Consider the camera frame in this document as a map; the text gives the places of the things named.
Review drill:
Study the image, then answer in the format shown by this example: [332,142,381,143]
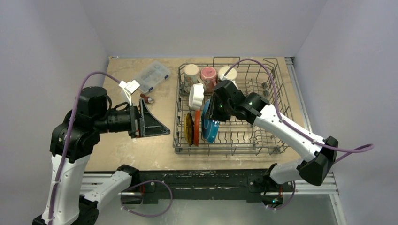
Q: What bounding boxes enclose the grey wire dish rack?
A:
[172,58,294,156]

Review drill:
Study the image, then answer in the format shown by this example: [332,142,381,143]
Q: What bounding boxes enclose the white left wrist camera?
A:
[118,80,140,106]

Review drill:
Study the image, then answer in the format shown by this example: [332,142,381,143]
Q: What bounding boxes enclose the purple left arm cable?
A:
[46,71,122,225]

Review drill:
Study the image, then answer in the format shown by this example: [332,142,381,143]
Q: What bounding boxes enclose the yellow patterned plate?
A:
[184,112,194,145]

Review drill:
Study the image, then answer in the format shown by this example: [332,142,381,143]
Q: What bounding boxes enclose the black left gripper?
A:
[94,97,170,137]

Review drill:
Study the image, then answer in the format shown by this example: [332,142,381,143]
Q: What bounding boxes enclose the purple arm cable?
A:
[223,58,375,164]
[46,71,122,225]

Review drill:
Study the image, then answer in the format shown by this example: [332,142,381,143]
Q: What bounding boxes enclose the clear plastic box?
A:
[132,60,171,94]

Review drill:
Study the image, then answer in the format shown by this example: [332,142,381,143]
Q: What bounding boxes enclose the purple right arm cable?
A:
[223,58,375,164]

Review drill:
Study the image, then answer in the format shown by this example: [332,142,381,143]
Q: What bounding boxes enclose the green inside floral mug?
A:
[217,66,238,88]

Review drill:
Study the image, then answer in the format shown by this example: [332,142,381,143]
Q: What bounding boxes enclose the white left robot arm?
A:
[33,86,170,225]

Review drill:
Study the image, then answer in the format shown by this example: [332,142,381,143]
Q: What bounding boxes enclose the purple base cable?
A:
[120,180,173,218]

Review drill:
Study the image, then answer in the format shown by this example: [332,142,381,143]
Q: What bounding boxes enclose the white scalloped bowl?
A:
[189,83,204,110]

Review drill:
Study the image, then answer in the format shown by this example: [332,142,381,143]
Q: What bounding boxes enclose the black table front rail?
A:
[122,169,293,204]

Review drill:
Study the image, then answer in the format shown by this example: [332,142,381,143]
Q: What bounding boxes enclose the seahorse pattern tall mug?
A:
[183,64,199,93]

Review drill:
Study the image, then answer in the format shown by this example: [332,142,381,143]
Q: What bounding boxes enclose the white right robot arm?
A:
[206,80,338,191]

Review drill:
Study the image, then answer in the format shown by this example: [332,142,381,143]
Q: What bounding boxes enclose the pink ghost mug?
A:
[200,67,218,93]

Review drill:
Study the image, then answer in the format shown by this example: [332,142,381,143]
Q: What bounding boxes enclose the brown faucet toy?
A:
[140,93,154,104]

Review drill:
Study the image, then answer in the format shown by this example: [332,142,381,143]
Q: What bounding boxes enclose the blue scalloped plate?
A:
[201,100,220,143]

